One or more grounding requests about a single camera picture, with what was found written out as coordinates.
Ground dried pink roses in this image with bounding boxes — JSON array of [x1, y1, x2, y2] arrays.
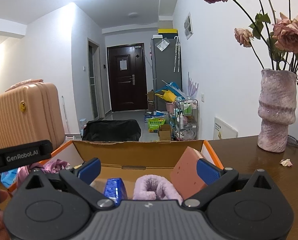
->
[[204, 0, 298, 74]]

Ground blue tissue pack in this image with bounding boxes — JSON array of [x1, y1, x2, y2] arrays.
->
[[0, 168, 18, 188]]

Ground grey refrigerator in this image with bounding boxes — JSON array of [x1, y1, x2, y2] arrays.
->
[[150, 36, 183, 111]]

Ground mauve satin cloth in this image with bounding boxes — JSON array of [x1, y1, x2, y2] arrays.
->
[[16, 159, 71, 187]]

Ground metal storage trolley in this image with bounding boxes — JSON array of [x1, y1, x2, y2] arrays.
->
[[174, 97, 199, 141]]

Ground dark entrance door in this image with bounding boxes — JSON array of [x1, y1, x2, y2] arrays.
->
[[107, 43, 148, 112]]

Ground pink textured vase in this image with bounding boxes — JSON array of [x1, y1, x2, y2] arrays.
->
[[257, 69, 297, 153]]

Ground pink ribbed suitcase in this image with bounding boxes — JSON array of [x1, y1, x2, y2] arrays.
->
[[0, 82, 65, 150]]

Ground yellow box on fridge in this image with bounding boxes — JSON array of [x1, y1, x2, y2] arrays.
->
[[157, 29, 178, 38]]

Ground orange cardboard box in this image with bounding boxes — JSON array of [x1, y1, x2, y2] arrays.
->
[[7, 139, 225, 201]]

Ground white board on floor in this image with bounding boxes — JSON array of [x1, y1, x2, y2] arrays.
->
[[213, 117, 238, 140]]

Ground lilac fluffy towel roll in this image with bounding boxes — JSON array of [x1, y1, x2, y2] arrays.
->
[[133, 174, 183, 205]]

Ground small brown cardboard box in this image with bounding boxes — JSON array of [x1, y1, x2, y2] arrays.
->
[[158, 124, 172, 141]]

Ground person's left hand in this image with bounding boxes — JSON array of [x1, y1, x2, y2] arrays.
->
[[0, 190, 10, 240]]

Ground black chair back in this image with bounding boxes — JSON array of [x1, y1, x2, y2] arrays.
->
[[82, 119, 141, 142]]

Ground green snack box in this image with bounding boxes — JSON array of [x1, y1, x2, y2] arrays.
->
[[147, 118, 166, 133]]

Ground blue sponge packet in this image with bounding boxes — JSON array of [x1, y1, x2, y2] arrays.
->
[[103, 178, 128, 206]]

